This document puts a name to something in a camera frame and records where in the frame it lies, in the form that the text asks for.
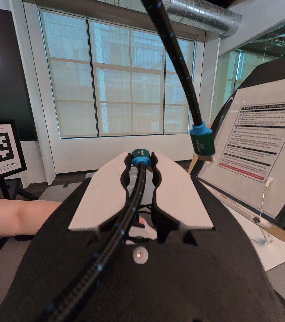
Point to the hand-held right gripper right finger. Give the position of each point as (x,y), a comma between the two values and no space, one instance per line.
(182,196)

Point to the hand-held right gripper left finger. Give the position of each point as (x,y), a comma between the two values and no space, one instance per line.
(99,196)

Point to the person's left forearm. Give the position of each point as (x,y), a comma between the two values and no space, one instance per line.
(12,213)

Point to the laminated instruction sheet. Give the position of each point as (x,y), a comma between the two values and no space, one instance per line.
(229,140)

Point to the white tethered pin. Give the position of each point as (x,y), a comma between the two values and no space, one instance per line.
(268,180)

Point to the black sign stand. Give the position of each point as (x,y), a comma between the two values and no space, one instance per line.
(5,188)

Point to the white marker sign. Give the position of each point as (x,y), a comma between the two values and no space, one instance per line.
(14,135)

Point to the large gridded window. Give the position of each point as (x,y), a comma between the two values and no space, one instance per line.
(112,83)

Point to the large black wall screen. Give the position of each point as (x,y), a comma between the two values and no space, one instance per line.
(4,75)

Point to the silver spiral air duct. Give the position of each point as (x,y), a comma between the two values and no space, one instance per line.
(207,17)

